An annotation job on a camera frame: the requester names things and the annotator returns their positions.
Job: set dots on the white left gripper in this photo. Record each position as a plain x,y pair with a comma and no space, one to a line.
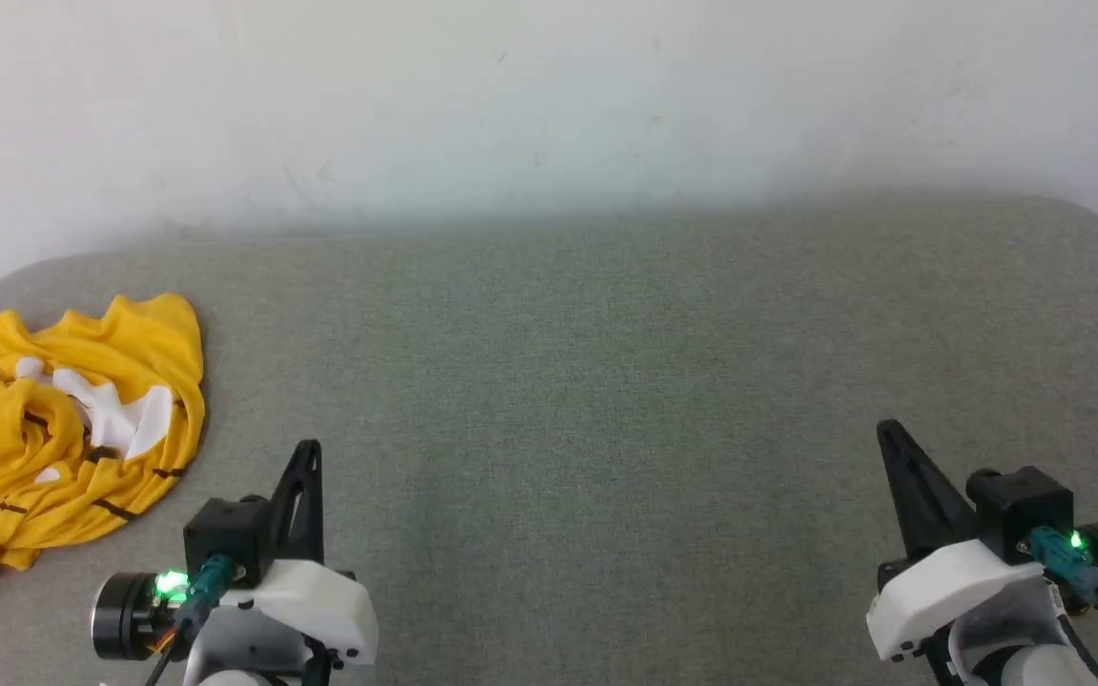
320,600

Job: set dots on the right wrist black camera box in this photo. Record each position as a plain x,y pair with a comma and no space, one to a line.
1021,505

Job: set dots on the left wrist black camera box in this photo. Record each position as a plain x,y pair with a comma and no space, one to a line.
225,534

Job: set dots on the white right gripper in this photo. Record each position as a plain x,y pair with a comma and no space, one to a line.
940,586

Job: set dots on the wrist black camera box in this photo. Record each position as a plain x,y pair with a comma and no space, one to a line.
1021,505
225,534

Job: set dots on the yellow printed t-shirt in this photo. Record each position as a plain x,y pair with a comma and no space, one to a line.
144,343

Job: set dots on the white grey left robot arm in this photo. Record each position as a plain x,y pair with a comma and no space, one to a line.
125,615

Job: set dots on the grey fabric sofa seat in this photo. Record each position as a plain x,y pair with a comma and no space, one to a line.
606,381

